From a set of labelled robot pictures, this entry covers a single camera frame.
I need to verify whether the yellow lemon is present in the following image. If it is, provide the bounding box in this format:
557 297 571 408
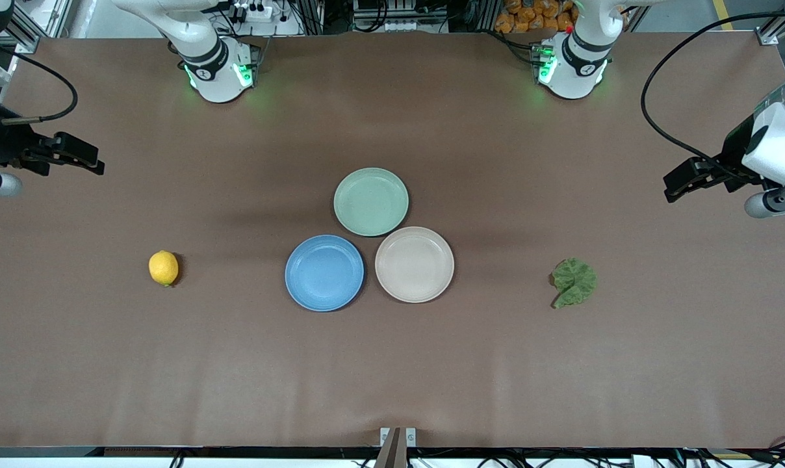
148 250 179 287

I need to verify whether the green lettuce leaf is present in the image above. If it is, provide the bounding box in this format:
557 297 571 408
551 257 598 309

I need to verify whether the white power strip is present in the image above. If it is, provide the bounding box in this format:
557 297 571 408
227 2 274 24

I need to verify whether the bag of orange items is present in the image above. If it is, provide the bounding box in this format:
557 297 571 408
495 0 575 34

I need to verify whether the blue round plate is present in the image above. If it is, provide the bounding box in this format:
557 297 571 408
285 235 365 313

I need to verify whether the beige round plate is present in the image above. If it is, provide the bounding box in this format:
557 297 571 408
374 226 456 304

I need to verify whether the light green round plate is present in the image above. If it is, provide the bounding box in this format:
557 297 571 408
333 168 409 237

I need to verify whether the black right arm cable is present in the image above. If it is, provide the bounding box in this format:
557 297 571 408
0 38 79 125

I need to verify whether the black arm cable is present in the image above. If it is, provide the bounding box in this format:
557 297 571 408
0 38 79 125
641 11 785 181

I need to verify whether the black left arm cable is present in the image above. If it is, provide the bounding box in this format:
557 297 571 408
641 11 785 181

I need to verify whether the aluminium frame profile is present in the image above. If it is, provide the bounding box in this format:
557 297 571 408
756 0 785 46

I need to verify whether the metal table edge bracket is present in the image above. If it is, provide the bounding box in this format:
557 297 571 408
374 427 417 468

